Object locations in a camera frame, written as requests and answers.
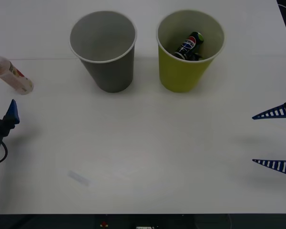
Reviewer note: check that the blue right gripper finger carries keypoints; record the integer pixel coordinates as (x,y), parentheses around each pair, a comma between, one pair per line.
(282,165)
(281,111)

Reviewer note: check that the clear bottle with red cap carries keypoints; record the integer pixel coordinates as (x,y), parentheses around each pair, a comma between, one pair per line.
(12,74)

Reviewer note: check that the grey plastic waste bin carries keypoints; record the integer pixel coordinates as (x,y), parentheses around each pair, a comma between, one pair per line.
(109,74)

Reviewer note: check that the yellow-green plastic waste bin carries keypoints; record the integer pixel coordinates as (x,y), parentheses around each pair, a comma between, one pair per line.
(181,76)

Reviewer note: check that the black drink can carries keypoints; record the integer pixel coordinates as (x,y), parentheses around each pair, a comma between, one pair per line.
(188,45)

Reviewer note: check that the red button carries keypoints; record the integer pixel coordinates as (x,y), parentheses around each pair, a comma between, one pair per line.
(104,224)

